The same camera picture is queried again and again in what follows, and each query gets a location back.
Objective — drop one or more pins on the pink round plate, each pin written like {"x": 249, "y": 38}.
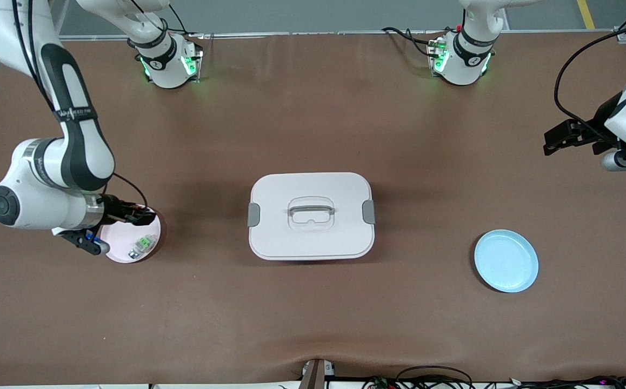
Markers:
{"x": 121, "y": 240}

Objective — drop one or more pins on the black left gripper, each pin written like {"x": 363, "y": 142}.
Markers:
{"x": 588, "y": 132}

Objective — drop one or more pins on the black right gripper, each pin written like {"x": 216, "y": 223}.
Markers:
{"x": 113, "y": 209}

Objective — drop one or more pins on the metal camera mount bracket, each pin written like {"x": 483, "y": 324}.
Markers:
{"x": 315, "y": 375}

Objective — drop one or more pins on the brown table cover mat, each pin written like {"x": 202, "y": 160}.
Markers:
{"x": 313, "y": 313}

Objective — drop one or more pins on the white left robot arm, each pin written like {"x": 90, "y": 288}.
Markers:
{"x": 461, "y": 67}

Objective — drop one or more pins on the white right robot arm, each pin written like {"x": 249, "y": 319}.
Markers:
{"x": 42, "y": 205}

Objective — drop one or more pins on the silver table edge rail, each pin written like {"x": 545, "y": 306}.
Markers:
{"x": 356, "y": 32}

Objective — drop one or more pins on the white lidded box grey latches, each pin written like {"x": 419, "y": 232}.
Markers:
{"x": 313, "y": 237}

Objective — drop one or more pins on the light blue round plate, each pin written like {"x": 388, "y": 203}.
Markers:
{"x": 506, "y": 262}

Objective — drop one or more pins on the green push-button switch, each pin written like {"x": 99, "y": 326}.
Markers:
{"x": 141, "y": 247}

